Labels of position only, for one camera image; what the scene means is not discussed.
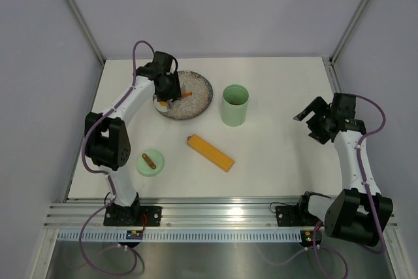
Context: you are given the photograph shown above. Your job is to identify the metal food tongs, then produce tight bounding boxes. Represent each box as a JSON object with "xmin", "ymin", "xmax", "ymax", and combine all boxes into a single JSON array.
[{"xmin": 159, "ymin": 100, "xmax": 174, "ymax": 111}]

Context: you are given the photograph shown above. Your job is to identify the toy fried egg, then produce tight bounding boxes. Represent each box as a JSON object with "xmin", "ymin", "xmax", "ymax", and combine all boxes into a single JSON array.
[{"xmin": 153, "ymin": 99, "xmax": 172, "ymax": 112}]

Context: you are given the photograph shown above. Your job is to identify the toy orange chicken drumstick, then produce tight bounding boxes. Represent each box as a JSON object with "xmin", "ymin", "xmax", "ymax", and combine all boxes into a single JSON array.
[{"xmin": 182, "ymin": 92, "xmax": 193, "ymax": 98}]

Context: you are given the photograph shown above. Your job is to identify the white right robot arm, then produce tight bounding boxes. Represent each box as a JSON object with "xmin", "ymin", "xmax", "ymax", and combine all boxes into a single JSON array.
[{"xmin": 294, "ymin": 93, "xmax": 393, "ymax": 247}]

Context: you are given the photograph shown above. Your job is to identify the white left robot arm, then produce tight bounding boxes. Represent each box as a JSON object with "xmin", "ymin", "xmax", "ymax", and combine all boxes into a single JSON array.
[{"xmin": 81, "ymin": 51, "xmax": 182, "ymax": 226}]

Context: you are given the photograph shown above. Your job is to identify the yellow rectangular box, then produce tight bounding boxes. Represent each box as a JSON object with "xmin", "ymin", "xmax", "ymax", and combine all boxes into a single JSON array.
[{"xmin": 187, "ymin": 134, "xmax": 235, "ymax": 172}]

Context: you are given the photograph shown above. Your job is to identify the green cylindrical lunch container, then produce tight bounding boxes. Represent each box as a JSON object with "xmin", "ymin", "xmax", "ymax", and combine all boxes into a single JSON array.
[{"xmin": 221, "ymin": 84, "xmax": 249, "ymax": 127}]

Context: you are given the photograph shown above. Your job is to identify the glittery round plate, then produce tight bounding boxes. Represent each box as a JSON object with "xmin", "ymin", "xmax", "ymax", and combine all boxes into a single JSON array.
[{"xmin": 158, "ymin": 71, "xmax": 213, "ymax": 120}]

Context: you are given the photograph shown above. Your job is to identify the green round lid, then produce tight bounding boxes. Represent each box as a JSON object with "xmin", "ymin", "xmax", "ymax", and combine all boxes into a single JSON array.
[{"xmin": 136, "ymin": 150, "xmax": 165, "ymax": 177}]

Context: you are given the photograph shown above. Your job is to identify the aluminium right frame rail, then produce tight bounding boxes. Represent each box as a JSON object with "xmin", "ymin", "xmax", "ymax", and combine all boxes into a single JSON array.
[{"xmin": 321, "ymin": 57, "xmax": 343, "ymax": 93}]

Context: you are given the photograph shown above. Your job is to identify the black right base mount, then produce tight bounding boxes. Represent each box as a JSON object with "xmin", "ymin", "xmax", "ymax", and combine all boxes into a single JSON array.
[{"xmin": 274, "ymin": 205, "xmax": 328, "ymax": 227}]

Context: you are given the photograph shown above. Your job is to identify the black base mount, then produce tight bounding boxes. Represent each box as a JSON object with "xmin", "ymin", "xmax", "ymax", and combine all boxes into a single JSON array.
[
  {"xmin": 274, "ymin": 205, "xmax": 328, "ymax": 227},
  {"xmin": 103, "ymin": 205, "xmax": 163, "ymax": 227}
]

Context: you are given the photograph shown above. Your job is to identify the aluminium corner frame post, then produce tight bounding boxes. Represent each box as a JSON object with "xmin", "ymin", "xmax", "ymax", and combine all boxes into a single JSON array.
[{"xmin": 329, "ymin": 0, "xmax": 371, "ymax": 66}]

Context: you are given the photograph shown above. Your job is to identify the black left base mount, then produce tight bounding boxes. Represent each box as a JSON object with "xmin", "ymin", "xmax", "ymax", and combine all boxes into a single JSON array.
[{"xmin": 103, "ymin": 205, "xmax": 163, "ymax": 227}]

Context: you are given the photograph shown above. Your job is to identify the aluminium front rail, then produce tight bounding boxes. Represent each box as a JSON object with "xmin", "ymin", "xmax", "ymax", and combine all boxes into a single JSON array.
[{"xmin": 44, "ymin": 197, "xmax": 398, "ymax": 230}]

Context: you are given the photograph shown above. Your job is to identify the white slotted cable duct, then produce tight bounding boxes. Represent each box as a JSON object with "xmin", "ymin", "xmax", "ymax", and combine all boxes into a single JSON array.
[{"xmin": 57, "ymin": 229, "xmax": 302, "ymax": 243}]

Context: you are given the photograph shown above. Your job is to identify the aluminium left frame post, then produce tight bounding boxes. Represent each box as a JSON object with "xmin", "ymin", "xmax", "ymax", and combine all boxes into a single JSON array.
[{"xmin": 64, "ymin": 0, "xmax": 106, "ymax": 67}]

